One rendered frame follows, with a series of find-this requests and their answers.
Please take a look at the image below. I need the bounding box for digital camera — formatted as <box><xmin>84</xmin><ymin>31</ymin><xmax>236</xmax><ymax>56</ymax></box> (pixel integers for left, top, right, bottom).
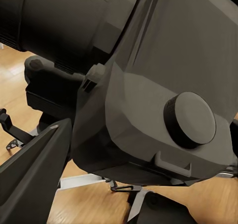
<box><xmin>0</xmin><ymin>0</ymin><xmax>238</xmax><ymax>187</ymax></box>

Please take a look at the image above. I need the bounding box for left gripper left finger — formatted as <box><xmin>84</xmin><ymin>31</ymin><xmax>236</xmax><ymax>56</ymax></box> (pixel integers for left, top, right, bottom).
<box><xmin>0</xmin><ymin>118</ymin><xmax>73</xmax><ymax>224</ymax></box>

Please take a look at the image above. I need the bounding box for camera tripod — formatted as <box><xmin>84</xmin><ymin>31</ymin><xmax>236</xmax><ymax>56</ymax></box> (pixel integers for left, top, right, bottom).
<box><xmin>0</xmin><ymin>55</ymin><xmax>118</xmax><ymax>191</ymax></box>

